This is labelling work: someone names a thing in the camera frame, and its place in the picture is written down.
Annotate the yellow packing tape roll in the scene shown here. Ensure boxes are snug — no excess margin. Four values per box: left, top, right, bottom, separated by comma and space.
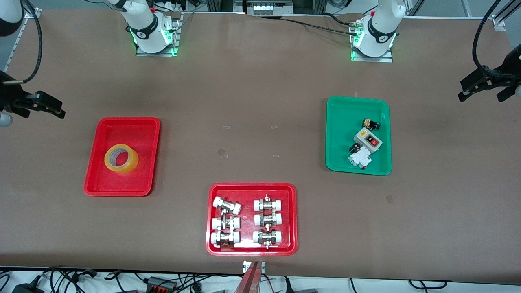
104, 144, 139, 174

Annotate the red plastic tray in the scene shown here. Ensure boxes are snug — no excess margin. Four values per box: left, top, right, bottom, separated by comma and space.
206, 182, 298, 256
83, 117, 161, 197

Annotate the green plastic tray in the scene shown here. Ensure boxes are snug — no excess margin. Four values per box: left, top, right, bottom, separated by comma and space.
325, 96, 392, 176

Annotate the white circuit breaker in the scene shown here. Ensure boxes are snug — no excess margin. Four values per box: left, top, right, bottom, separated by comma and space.
348, 146, 373, 170

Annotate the metal valve with white caps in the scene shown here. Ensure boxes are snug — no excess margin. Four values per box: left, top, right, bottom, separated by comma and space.
211, 216, 241, 231
210, 231, 241, 249
213, 196, 242, 215
254, 212, 282, 227
252, 230, 283, 249
254, 195, 282, 212

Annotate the white power strip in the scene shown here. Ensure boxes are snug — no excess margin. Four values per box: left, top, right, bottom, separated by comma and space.
252, 1, 285, 16

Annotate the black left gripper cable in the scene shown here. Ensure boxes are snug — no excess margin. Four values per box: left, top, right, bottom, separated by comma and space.
471, 0, 503, 70

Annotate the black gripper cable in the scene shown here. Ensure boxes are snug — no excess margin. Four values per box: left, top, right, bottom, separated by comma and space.
471, 0, 503, 70
2, 0, 44, 84

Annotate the aluminium corner frame post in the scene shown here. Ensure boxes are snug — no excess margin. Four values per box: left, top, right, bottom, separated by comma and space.
492, 0, 521, 31

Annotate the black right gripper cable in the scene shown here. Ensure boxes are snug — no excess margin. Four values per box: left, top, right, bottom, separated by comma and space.
2, 0, 44, 84

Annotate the aluminium side rail bracket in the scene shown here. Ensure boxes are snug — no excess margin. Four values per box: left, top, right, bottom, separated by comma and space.
3, 8, 41, 72

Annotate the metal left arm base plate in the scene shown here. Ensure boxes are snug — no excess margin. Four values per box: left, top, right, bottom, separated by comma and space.
351, 20, 394, 63

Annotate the grey on-off switch box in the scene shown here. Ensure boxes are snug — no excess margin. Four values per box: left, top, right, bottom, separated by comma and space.
353, 128, 383, 153

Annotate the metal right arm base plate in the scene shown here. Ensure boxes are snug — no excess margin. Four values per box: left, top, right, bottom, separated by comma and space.
136, 12, 182, 57

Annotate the black cable on table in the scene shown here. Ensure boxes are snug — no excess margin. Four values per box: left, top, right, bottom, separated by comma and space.
281, 15, 359, 36

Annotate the aluminium camera stand post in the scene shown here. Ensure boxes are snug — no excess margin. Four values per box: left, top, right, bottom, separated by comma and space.
234, 260, 266, 293

